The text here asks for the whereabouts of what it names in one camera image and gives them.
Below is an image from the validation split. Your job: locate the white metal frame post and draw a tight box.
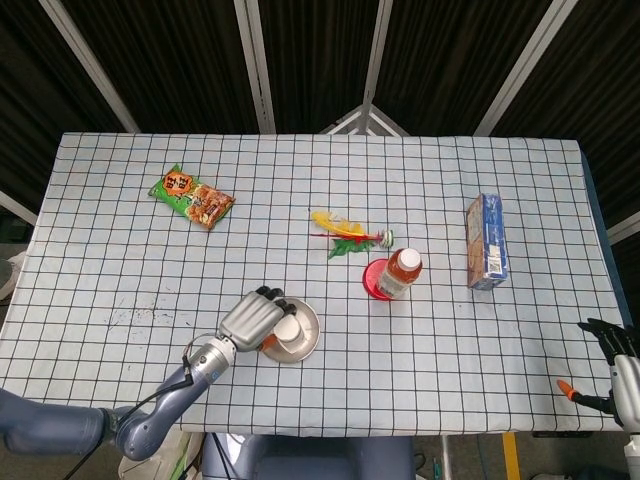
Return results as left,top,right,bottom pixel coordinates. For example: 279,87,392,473
233,0,277,134
473,0,581,136
38,0,141,134
363,0,396,109

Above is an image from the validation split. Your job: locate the round metal plate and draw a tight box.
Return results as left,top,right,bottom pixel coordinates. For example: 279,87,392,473
260,298,321,365

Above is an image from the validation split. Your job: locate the white paper cup blue band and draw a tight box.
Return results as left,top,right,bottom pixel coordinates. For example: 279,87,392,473
272,315,306,354

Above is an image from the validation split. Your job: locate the grey-blue robot torso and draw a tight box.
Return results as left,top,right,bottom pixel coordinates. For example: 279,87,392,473
201,433,416,480

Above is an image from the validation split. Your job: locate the red round coaster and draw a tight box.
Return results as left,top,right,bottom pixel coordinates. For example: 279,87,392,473
363,258,401,301

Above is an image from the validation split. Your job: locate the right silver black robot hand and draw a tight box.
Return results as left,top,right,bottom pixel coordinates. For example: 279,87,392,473
556,317,640,430

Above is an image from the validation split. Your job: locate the tea bottle white cap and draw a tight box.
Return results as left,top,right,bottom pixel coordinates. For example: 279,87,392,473
375,247,424,300

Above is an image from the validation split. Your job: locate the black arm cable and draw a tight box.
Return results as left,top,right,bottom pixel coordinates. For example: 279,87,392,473
62,333,221,480

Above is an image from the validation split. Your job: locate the grey metal table leg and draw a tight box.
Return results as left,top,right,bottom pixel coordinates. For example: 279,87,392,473
439,434,454,480

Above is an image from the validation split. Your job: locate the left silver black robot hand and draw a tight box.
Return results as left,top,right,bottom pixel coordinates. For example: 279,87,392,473
215,285,300,354

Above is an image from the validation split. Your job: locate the colourful feather shuttlecock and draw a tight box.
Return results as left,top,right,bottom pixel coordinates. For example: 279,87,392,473
308,209,396,260

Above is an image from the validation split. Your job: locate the checkered tablecloth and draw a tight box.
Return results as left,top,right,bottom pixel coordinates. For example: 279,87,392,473
0,131,632,435

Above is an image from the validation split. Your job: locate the white triangular metal frame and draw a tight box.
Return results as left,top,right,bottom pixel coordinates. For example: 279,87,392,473
319,103,411,136

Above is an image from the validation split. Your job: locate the green snack bag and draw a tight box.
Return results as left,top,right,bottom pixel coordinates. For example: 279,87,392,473
148,163,237,232

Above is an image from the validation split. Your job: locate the blue biscuit box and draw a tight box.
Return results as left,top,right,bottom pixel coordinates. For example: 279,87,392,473
466,193,510,291

